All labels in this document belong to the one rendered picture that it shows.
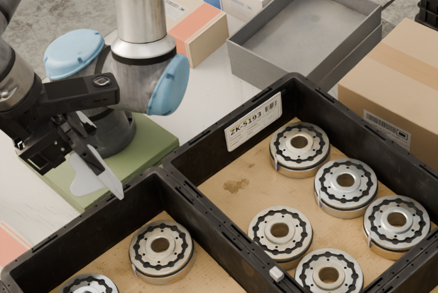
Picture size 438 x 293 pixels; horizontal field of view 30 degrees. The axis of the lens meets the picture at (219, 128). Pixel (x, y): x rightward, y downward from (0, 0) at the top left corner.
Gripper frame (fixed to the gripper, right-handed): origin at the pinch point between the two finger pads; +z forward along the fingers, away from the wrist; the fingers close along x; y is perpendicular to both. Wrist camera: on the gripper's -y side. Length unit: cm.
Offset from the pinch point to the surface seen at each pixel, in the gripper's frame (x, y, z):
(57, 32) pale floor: -170, 24, 83
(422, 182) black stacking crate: 13.7, -35.3, 29.0
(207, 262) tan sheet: 6.5, -0.7, 23.2
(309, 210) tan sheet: 5.0, -18.4, 29.6
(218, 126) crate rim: -9.5, -14.3, 15.7
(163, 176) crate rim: -3.9, -3.2, 12.2
